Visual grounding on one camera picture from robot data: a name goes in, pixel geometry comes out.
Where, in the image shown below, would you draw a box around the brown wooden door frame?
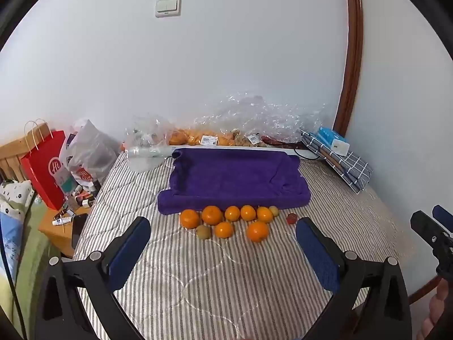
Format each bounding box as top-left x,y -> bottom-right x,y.
334,0 -> 364,139

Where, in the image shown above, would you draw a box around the wooden nightstand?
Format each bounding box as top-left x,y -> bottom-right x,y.
37,203 -> 93,259

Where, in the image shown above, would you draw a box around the person's right hand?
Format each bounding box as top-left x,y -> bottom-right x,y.
418,280 -> 449,340

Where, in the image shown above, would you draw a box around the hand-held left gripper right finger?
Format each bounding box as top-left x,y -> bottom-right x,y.
295,217 -> 413,340

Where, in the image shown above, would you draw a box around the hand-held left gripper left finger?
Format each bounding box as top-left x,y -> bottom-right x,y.
33,216 -> 153,340

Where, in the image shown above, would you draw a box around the black cable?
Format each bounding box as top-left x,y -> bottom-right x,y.
293,148 -> 321,161

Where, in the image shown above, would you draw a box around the large clear plastic wrap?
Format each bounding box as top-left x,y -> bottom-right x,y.
194,91 -> 335,142

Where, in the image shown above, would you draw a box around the green bed sheet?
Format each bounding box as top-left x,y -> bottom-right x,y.
0,198 -> 62,340

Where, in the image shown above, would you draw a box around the wooden headboard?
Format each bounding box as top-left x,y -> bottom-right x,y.
0,123 -> 54,185

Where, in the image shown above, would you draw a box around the white long board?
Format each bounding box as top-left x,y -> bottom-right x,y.
170,145 -> 321,160

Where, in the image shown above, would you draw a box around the plaid grey fabric bag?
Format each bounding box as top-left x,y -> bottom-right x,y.
300,129 -> 374,194

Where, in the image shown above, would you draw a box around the blue tissue box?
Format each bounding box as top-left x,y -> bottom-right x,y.
316,126 -> 349,148

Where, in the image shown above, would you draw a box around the purple towel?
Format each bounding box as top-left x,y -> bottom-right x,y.
157,148 -> 312,216

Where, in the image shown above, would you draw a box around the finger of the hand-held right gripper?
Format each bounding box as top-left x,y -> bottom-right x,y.
432,205 -> 453,232
411,211 -> 450,252

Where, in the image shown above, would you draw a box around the cluster of small bottles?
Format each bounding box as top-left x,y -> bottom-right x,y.
52,180 -> 101,227

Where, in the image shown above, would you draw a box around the clear bag of oranges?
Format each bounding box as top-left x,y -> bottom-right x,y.
169,128 -> 236,147

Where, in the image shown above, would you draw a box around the white plastic bag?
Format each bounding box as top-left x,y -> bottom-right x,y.
58,118 -> 121,192

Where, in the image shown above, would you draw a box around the white light switch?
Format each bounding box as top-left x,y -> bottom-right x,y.
155,0 -> 182,18

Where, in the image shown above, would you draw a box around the white patterned pillow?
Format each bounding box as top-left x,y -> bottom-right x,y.
0,180 -> 36,216

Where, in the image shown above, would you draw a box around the clear bag of yellow fruit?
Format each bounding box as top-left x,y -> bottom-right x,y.
232,130 -> 270,148

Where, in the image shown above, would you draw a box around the crumpled clear plastic bag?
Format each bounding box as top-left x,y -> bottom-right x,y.
124,113 -> 176,172

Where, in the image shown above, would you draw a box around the red paper bag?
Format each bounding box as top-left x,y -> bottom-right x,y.
20,118 -> 68,211

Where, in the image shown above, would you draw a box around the dark red packet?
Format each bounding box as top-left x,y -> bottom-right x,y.
264,135 -> 307,150

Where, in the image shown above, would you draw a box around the blue printed cloth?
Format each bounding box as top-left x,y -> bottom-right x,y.
0,211 -> 23,284

